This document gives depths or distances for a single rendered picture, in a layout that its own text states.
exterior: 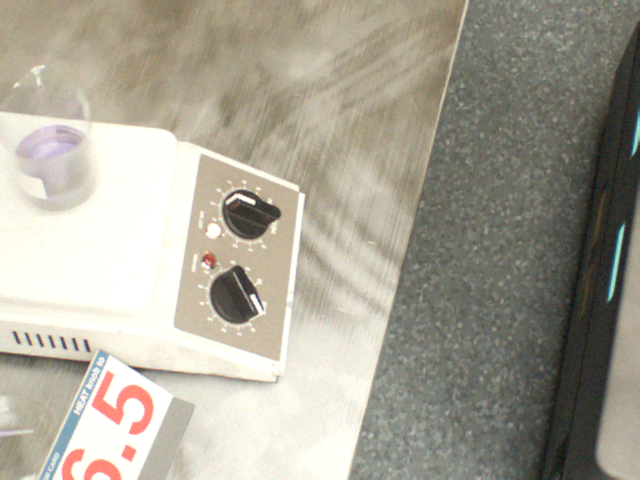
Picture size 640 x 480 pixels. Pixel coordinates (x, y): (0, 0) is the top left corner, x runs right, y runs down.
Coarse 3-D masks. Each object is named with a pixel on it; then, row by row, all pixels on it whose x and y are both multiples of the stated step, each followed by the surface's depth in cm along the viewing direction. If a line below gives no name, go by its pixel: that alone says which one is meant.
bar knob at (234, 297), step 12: (228, 276) 76; (240, 276) 76; (216, 288) 76; (228, 288) 76; (240, 288) 76; (252, 288) 76; (216, 300) 76; (228, 300) 76; (240, 300) 76; (252, 300) 76; (228, 312) 76; (240, 312) 76; (252, 312) 76
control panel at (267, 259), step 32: (224, 192) 79; (256, 192) 81; (288, 192) 82; (192, 224) 77; (224, 224) 79; (288, 224) 81; (192, 256) 77; (224, 256) 78; (256, 256) 79; (288, 256) 80; (192, 288) 76; (256, 288) 78; (192, 320) 75; (224, 320) 76; (256, 320) 78; (256, 352) 77
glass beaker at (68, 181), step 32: (0, 96) 69; (32, 96) 71; (64, 96) 72; (0, 128) 69; (32, 128) 74; (32, 160) 68; (64, 160) 69; (96, 160) 73; (32, 192) 72; (64, 192) 72; (96, 192) 75
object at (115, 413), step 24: (96, 384) 75; (120, 384) 77; (144, 384) 78; (96, 408) 75; (120, 408) 76; (144, 408) 77; (96, 432) 75; (120, 432) 76; (144, 432) 77; (72, 456) 74; (96, 456) 75; (120, 456) 76
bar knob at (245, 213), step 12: (240, 192) 78; (252, 192) 80; (228, 204) 78; (240, 204) 78; (252, 204) 78; (264, 204) 79; (228, 216) 79; (240, 216) 79; (252, 216) 79; (264, 216) 79; (276, 216) 79; (240, 228) 79; (252, 228) 79; (264, 228) 80
